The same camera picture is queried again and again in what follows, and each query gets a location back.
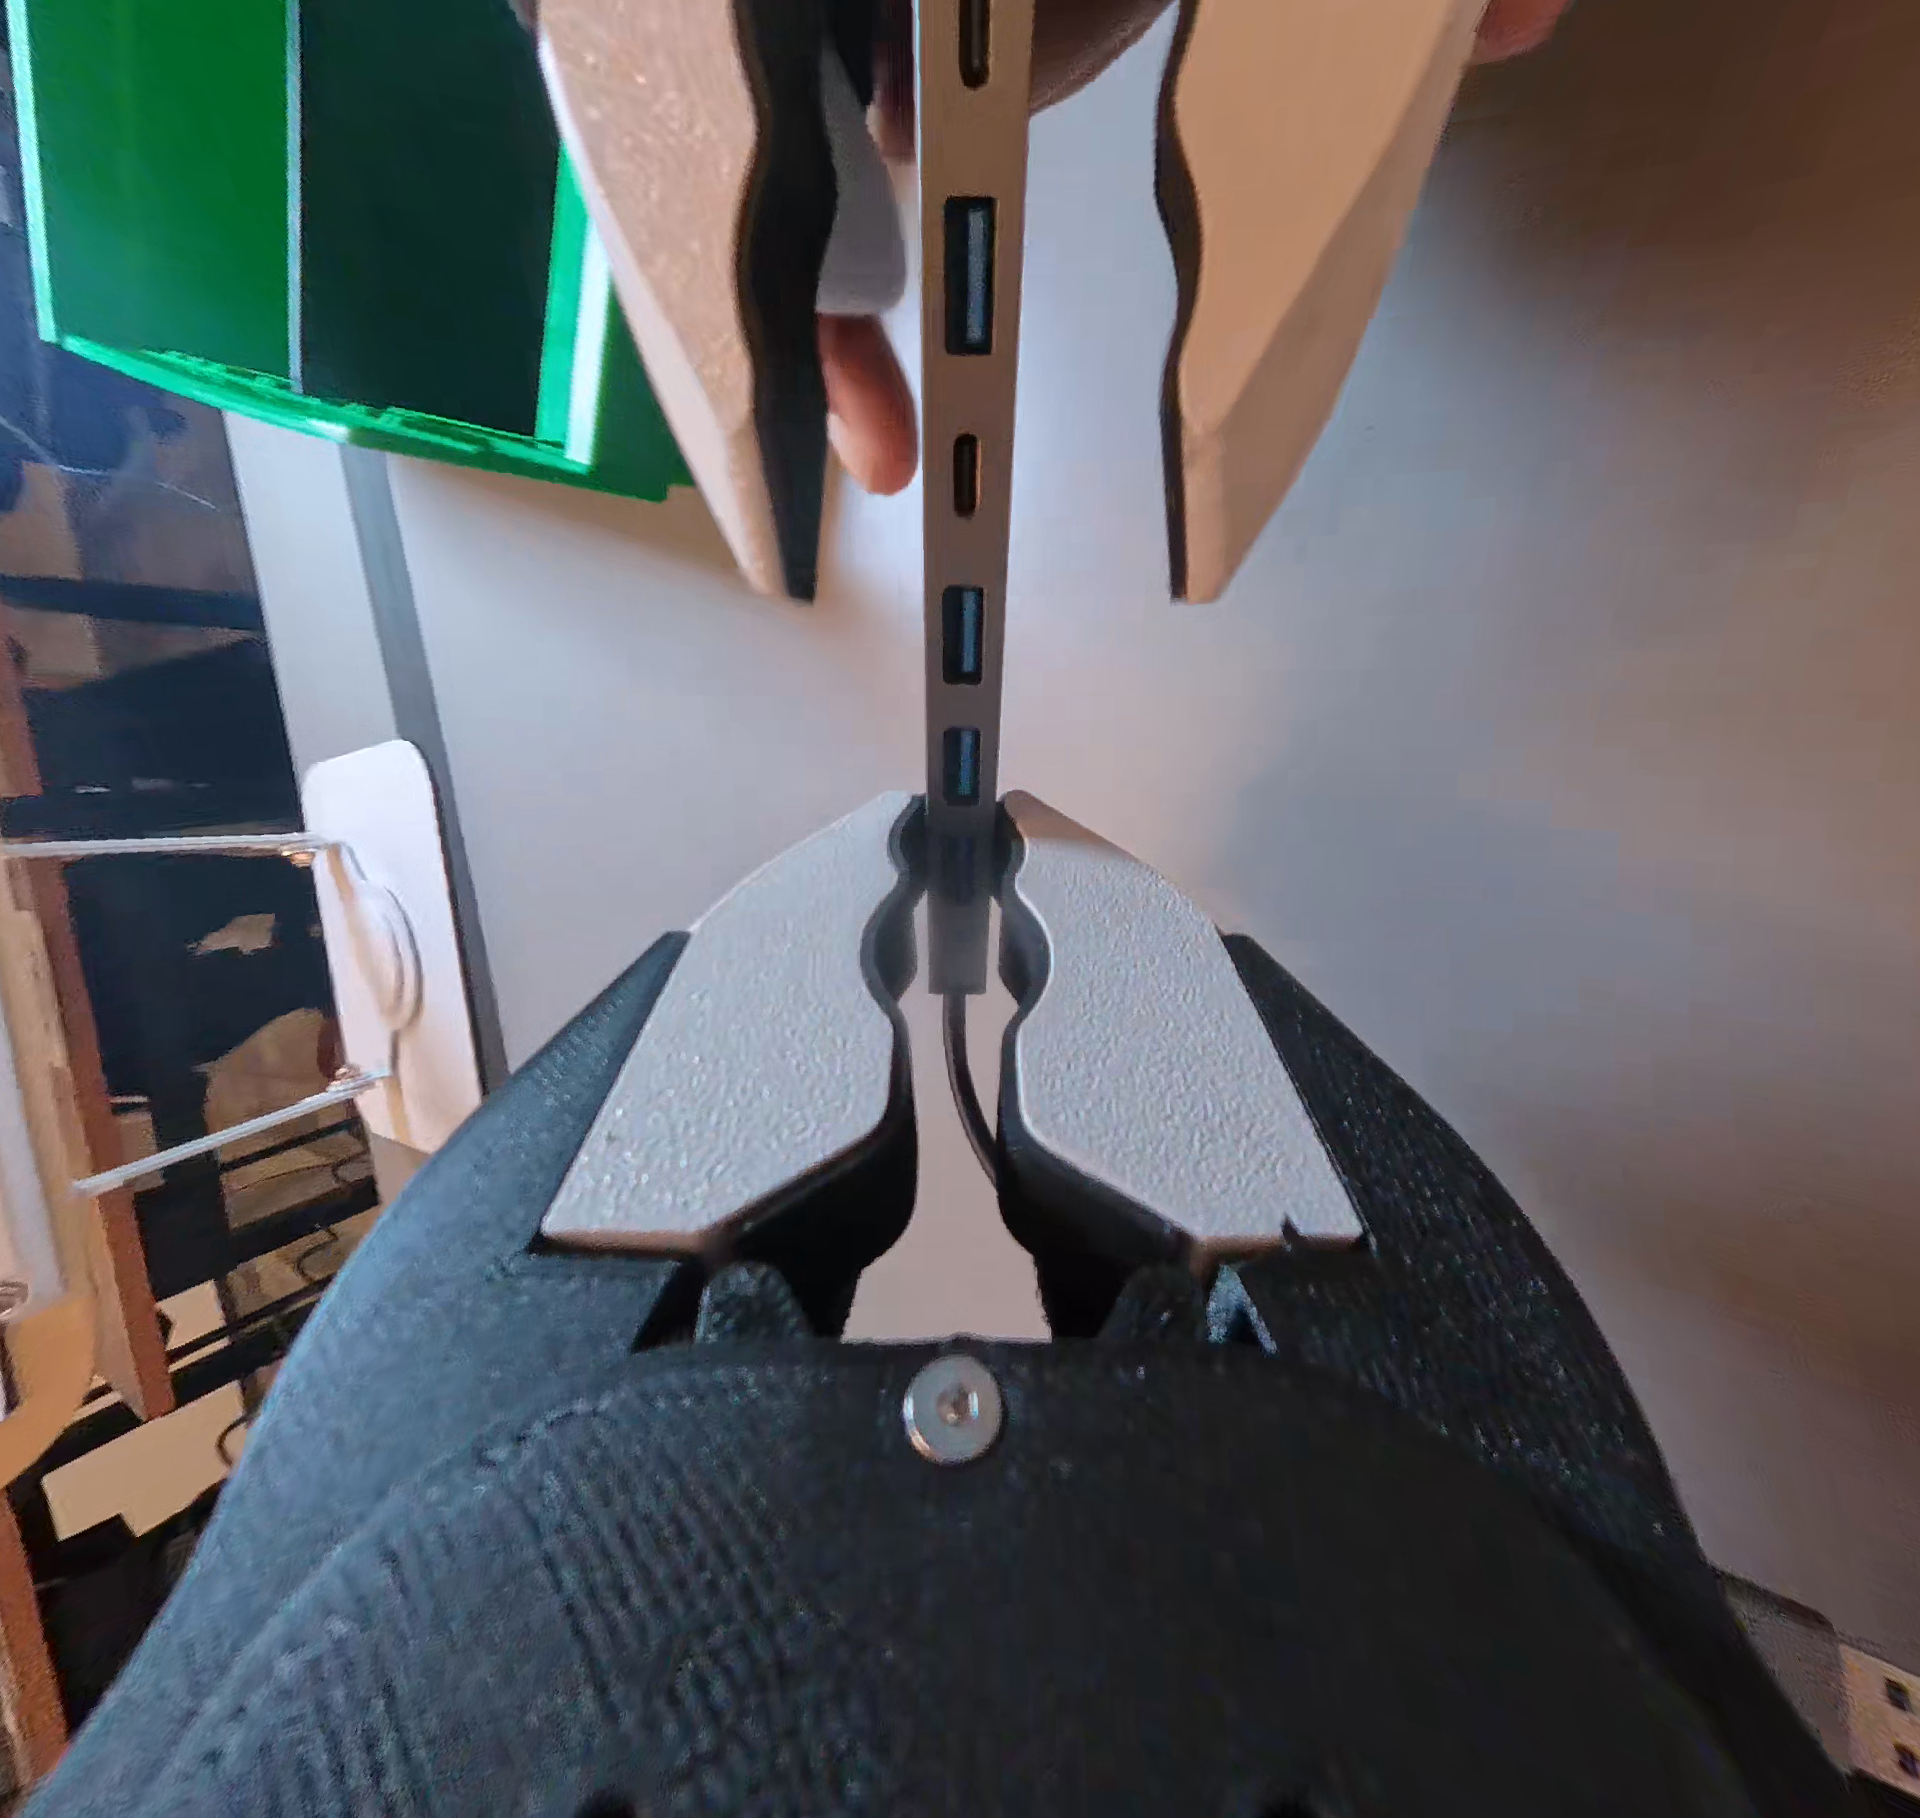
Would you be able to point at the green plastic bin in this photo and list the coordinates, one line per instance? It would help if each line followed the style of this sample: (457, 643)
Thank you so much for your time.
(150, 125)

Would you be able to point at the document stand with instruction sheet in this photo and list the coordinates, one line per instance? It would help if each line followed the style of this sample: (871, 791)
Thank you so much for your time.
(376, 828)

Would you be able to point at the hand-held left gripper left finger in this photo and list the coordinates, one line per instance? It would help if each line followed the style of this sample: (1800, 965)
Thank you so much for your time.
(751, 1068)

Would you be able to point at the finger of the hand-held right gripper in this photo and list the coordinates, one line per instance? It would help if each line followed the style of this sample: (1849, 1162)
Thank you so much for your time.
(1321, 125)
(645, 125)

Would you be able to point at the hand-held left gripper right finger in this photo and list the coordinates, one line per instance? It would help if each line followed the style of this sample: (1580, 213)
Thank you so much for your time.
(1171, 1068)

